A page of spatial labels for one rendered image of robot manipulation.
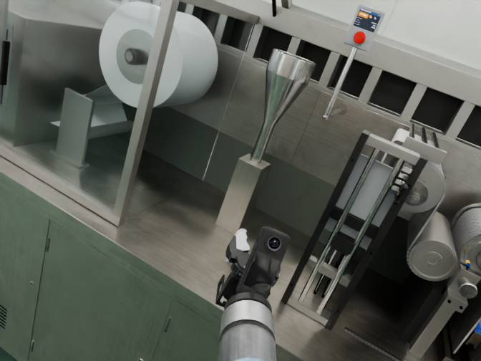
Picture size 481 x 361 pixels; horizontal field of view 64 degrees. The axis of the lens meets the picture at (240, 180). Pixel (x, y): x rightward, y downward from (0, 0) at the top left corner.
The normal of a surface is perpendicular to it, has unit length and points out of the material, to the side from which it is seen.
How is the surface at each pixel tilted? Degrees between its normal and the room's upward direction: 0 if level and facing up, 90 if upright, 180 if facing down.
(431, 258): 90
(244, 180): 90
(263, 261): 61
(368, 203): 90
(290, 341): 0
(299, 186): 90
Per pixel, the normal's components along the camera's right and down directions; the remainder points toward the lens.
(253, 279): 0.16, -0.07
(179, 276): 0.32, -0.87
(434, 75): -0.40, 0.25
